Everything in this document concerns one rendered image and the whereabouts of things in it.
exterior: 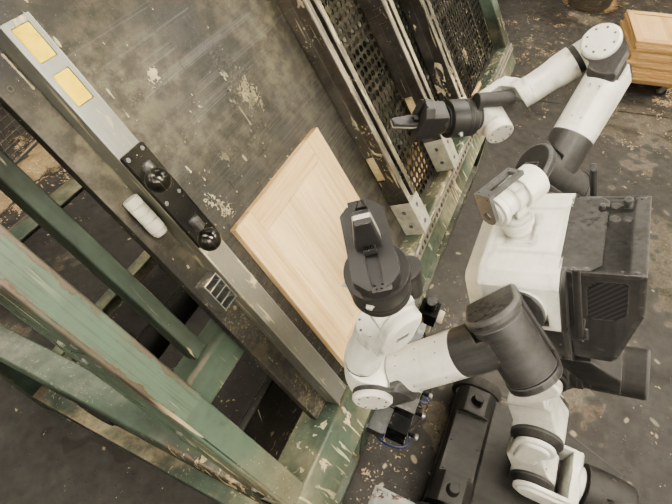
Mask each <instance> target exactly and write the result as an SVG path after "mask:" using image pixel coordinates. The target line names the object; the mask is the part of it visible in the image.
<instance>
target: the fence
mask: <svg viewBox="0 0 672 504"><path fill-rule="evenodd" d="M26 22H29V23H30V24H31V25H32V26H33V27H34V29H35V30H36V31H37V32H38V33H39V34H40V35H41V37H42V38H43V39H44V40H45V41H46V42H47V44H48V45H49V46H50V47H51V48H52V49H53V51H54V52H55V53H56V55H55V56H54V57H53V58H51V59H49V60H48V61H46V62H45V63H43V64H40V63H39V62H38V61H37V60H36V58H35V57H34V56H33V55H32V54H31V53H30V52H29V51H28V49H27V48H26V47H25V46H24V45H23V44H22V43H21V42H20V40H19V39H18V38H17V37H16V36H15V35H14V34H13V33H12V31H11V30H13V29H15V28H17V27H18V26H20V25H22V24H24V23H26ZM0 48H1V49H2V50H3V51H4V52H5V53H6V54H7V55H8V57H9V58H10V59H11V60H12V61H13V62H14V63H15V64H16V65H17V66H18V67H19V68H20V70H21V71H22V72H23V73H24V74H25V75H26V76H27V77H28V78H29V79H30V80H31V81H32V83H33V84H34V85H35V86H36V87H37V88H38V89H39V90H40V91H41V92H42V93H43V95H44V96H45V97H46V98H47V99H48V100H49V101H50V102H51V103H52V104H53V105H54V106H55V108H56V109H57V110H58V111H59V112H60V113H61V114H62V115H63V116H64V117H65V118H66V120H67V121H68V122H69V123H70V124H71V125H72V126H73V127H74V128H75V129H76V130H77V131H78V133H79V134H80V135H81V136H82V137H83V138H84V139H85V140H86V141H87V142H88V143H89V145H90V146H91V147H92V148H93V149H94V150H95V151H96V152H97V153H98V154H99V155H100V156H101V158H102V159H103V160H104V161H105V162H106V163H107V164H108V165H109V166H110V167H111V168H112V169H113V171H114V172H115V173H116V174H117V175H118V176H119V177H120V178H121V179H122V180H123V181H124V183H125V184H126V185H127V186H128V187H129V188H130V189H131V190H132V191H133V192H134V193H135V194H138V195H139V196H140V197H141V198H142V200H143V201H144V202H145V203H146V204H147V205H148V206H149V207H150V208H151V209H152V210H153V212H154V213H155V214H156V215H157V216H158V217H159V218H160V219H161V220H162V221H163V222H164V224H165V225H166V227H167V229H168V230H169V231H170V232H171V234H172V235H173V236H174V237H175V238H176V239H177V240H178V241H179V242H180V243H181V244H182V246H183V247H184V248H185V249H186V250H187V251H188V252H189V253H190V254H191V255H192V256H193V257H194V259H195V260H196V261H197V262H198V263H199V264H200V265H201V266H202V267H203V268H204V269H205V271H206V272H216V273H217V274H218V275H219V276H220V278H221V279H222V280H223V281H224V282H225V283H226V284H227V285H228V286H229V288H230V289H231V290H232V291H233V292H234V293H235V294H236V295H237V297H236V298H235V299H234V300H233V301H234V302H235V303H236V304H237V305H238V306H239V307H240V309H241V310H242V311H243V312H244V313H245V314H246V315H247V316H248V317H249V318H250V319H251V320H252V322H253V323H254V324H255V325H256V326H257V327H258V328H259V329H260V330H261V331H262V332H263V334H264V335H265V336H266V337H267V338H268V339H269V340H270V341H271V342H272V343H273V344H274V345H275V347H276V348H277V349H278V350H279V351H280V352H281V353H282V354H283V355H284V356H285V357H286V359H287V360H288V361H289V362H290V363H291V364H292V365H293V366H294V367H295V368H296V369H297V370H298V372H299V373H300V374H301V375H302V376H303V377H304V378H305V379H306V380H307V381H308V382H309V383H310V385H311V386H312V387H313V388H314V389H315V390H316V391H317V392H318V393H319V394H320V395H321V397H322V398H323V399H324V400H325V401H326V402H331V403H336V404H339V402H340V399H341V397H342V395H343V393H344V391H345V389H346V385H345V384H344V383H343V381H342V380H341V379H340V378H339V377H338V375H337V374H336V373H335V372H334V371H333V370H332V368H331V367H330V366H329V365H328V364H327V363H326V361H325V360H324V359H323V358H322V357H321V355H320V354H319V353H318V352H317V351H316V350H315V348H314V347H313V346H312V345H311V344H310V342H309V341H308V340H307V339H306V338H305V337H304V335H303V334H302V333H301V332H300V331H299V330H298V328H297V327H296V326H295V325H294V324H293V322H292V321H291V320H290V319H289V318H288V317H287V315H286V314H285V313H284V312H283V311H282V310H281V308H280V307H279V306H278V305H277V304H276V302H275V301H274V300H273V299H272V298H271V297H270V295H269V294H268V293H267V292H266V291H265V289H264V288H263V287H262V286H261V285H260V284H259V282H258V281H257V280H256V279H255V278H254V277H253V275H252V274H251V273H250V272H249V271H248V269H247V268H246V267H245V266H244V265H243V264H242V262H241V261H240V260H239V259H238V258H237V257H236V255H235V254H234V253H233V252H232V251H231V249H230V248H229V247H228V246H227V245H226V244H225V242H224V241H223V240H222V242H221V245H220V246H219V247H218V248H217V249H216V250H214V251H205V250H203V249H202V248H198V247H197V246H196V245H195V244H194V242H193V241H192V240H191V239H190V238H189V237H188V236H187V235H186V234H185V232H184V231H183V230H182V229H181V228H180V227H179V226H178V225H177V224H176V222H175V221H174V220H173V219H172V218H171V217H170V216H169V215H168V214H167V212H166V211H165V210H164V209H163V208H162V207H161V206H160V205H159V204H158V202H157V201H156V200H155V199H154V198H153V197H152V196H151V195H150V193H149V192H148V191H147V190H146V189H145V188H144V187H143V186H142V185H141V183H140V182H139V181H138V180H137V179H136V178H135V177H134V176H133V175H132V173H131V172H130V171H129V170H128V169H127V168H126V167H125V166H124V165H123V163H122V162H121V161H120V158H121V157H122V156H124V155H125V154H126V153H127V152H128V151H129V150H131V149H132V148H133V147H134V146H135V145H136V144H137V143H139V141H138V140H137V139H136V138H135V136H134V135H133V134H132V133H131V132H130V131H129V129H128V128H127V127H126V126H125V125H124V123H123V122H122V121H121V120H120V119H119V118H118V116H117V115H116V114H115V113H114V112H113V111H112V109H111V108H110V107H109V106H108V105H107V103H106V102H105V101H104V100H103V99H102V98H101V96H100V95H99V94H98V93H97V92H96V91H95V89H94V88H93V87H92V86H91V85H90V83H89V82H88V81H87V80H86V79H85V78H84V76H83V75H82V74H81V73H80V72H79V70H78V69H77V68H76V67H75V66H74V65H73V63H72V62H71V61H70V60H69V59H68V58H67V56H66V55H65V54H64V53H63V52H62V50H61V49H60V48H59V47H58V46H57V45H56V43H55V42H54V41H53V40H52V39H51V38H50V36H49V35H48V34H47V33H46V32H45V30H44V29H43V28H42V27H41V26H40V25H39V23H38V22H37V21H36V20H35V19H34V18H33V16H32V15H31V14H30V13H29V12H26V13H24V14H22V15H20V16H18V17H16V18H14V19H12V20H10V21H8V22H6V23H4V24H2V25H1V26H0ZM67 67H68V68H69V69H70V70H71V72H72V73H73V74H74V75H75V76H76V77H77V79H78V80H79V81H80V82H81V83H82V84H83V86H84V87H85V88H86V89H87V90H88V91H89V93H90V94H91V95H92V96H93V97H92V98H91V99H89V100H88V101H87V102H85V103H84V104H82V105H81V106H80V107H78V106H77V104H76V103H75V102H74V101H73V100H72V99H71V98H70V97H69V95H68V94H67V93H66V92H65V91H64V90H63V89H62V88H61V86H60V85H59V84H58V83H57V82H56V81H55V80H54V79H53V78H52V77H53V76H54V75H56V74H57V73H59V72H61V71H62V70H64V69H65V68H67Z"/></svg>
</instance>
